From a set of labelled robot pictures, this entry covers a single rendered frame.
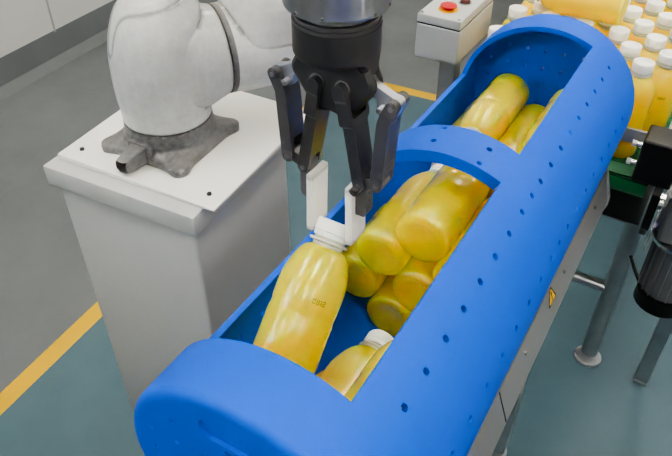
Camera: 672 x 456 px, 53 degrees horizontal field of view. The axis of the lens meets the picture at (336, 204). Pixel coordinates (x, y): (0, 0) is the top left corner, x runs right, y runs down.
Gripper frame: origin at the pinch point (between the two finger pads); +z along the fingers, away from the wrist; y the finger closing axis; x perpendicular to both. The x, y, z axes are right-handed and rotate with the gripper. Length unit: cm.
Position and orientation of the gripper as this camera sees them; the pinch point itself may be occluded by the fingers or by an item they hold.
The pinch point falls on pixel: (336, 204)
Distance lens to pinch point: 67.5
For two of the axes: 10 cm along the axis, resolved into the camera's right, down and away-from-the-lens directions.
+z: 0.0, 7.8, 6.2
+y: 8.6, 3.2, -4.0
